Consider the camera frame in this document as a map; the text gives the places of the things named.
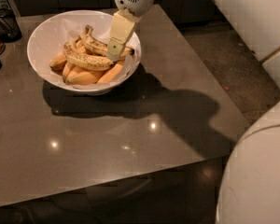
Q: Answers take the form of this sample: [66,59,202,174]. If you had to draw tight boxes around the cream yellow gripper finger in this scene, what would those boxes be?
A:
[106,8,139,62]

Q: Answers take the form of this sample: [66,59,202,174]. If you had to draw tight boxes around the spotted banana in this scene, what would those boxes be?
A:
[63,41,114,71]
[79,24,135,60]

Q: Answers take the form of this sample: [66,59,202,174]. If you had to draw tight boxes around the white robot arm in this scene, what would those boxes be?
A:
[123,0,280,224]

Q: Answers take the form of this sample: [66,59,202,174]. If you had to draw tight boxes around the yellow banana bottom right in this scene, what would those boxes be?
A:
[98,61,124,83]

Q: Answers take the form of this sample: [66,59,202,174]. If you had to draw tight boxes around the yellow banana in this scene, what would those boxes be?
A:
[49,39,85,72]
[98,61,124,83]
[62,63,104,86]

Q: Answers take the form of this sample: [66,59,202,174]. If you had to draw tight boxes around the yellow banana bottom left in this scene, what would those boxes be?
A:
[62,63,104,86]

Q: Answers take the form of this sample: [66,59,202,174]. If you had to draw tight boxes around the yellow banana far left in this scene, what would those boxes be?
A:
[49,39,85,72]

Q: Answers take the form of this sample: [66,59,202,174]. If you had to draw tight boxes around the white ceramic bowl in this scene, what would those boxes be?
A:
[27,10,142,95]

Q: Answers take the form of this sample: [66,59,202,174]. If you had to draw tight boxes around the dark cabinet fronts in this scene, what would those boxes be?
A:
[13,0,223,24]

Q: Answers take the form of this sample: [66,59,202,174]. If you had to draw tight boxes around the black wire mesh basket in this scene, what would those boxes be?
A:
[0,9,22,43]

